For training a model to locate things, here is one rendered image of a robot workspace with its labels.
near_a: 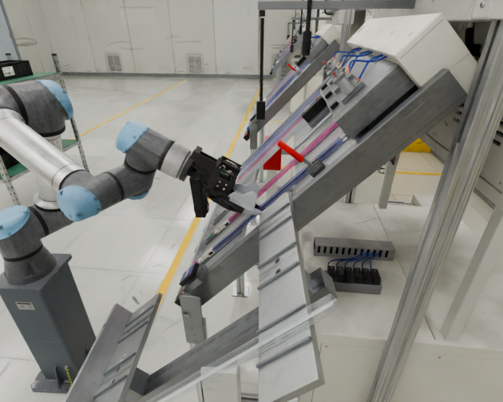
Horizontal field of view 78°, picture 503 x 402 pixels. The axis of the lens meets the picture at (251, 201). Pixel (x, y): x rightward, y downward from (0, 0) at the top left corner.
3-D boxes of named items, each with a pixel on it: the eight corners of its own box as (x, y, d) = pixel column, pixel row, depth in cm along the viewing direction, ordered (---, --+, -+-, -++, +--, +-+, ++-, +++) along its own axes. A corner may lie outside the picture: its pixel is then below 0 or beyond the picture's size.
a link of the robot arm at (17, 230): (-7, 250, 104) (-25, 216, 97) (34, 231, 114) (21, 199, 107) (11, 263, 98) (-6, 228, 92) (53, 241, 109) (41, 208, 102)
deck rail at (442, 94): (200, 307, 80) (181, 293, 78) (202, 301, 81) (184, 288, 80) (470, 97, 49) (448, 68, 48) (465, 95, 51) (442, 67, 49)
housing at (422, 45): (445, 117, 53) (394, 55, 49) (376, 76, 95) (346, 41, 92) (492, 80, 50) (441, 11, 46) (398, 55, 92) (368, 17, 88)
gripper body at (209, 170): (239, 179, 67) (189, 153, 66) (223, 209, 72) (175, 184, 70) (244, 166, 74) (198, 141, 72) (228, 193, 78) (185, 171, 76)
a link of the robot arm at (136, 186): (98, 191, 75) (104, 159, 68) (135, 175, 84) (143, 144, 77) (120, 213, 74) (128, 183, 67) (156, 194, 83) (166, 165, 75)
